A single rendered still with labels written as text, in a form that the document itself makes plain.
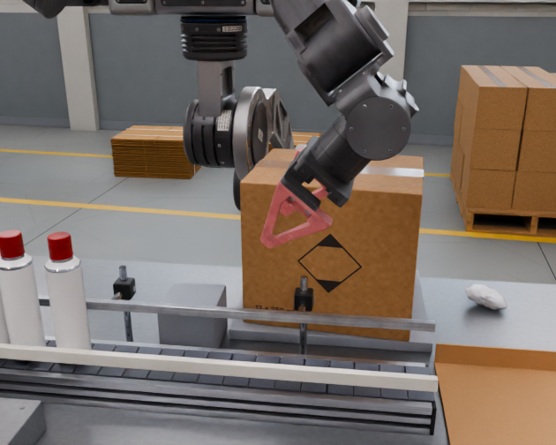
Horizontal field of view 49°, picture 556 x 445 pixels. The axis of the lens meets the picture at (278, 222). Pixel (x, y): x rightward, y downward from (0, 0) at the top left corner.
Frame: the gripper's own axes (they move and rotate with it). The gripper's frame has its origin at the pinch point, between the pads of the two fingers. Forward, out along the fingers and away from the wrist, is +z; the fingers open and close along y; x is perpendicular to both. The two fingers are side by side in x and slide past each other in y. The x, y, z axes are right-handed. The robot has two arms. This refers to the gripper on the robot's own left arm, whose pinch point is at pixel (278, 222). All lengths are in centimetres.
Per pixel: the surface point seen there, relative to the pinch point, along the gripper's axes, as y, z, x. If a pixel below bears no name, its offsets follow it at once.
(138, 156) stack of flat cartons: -381, 201, -78
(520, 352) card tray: -28, 2, 47
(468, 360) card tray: -27, 9, 42
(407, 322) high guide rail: -17.2, 6.6, 26.1
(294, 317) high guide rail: -16.2, 17.4, 13.3
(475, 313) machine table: -46, 8, 46
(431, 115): -537, 45, 98
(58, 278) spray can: -9.0, 33.2, -17.2
